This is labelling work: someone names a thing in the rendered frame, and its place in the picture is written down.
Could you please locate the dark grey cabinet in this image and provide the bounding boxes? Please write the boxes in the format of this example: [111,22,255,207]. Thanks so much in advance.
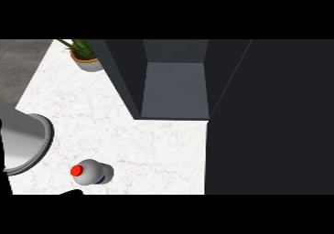
[85,38,255,121]

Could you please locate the dark grey cabinet door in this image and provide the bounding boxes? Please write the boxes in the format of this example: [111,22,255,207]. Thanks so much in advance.
[203,38,334,196]

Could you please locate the grey metal pot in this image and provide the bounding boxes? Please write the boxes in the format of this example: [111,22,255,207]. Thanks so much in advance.
[0,100,57,177]

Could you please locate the white bottle with red cap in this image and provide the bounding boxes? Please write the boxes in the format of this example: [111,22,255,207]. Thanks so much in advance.
[70,158,116,186]

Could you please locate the grey plant pot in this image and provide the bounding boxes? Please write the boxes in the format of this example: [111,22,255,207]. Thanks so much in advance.
[69,49,104,73]

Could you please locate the green plant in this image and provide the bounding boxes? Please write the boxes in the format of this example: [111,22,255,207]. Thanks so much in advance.
[57,38,100,60]

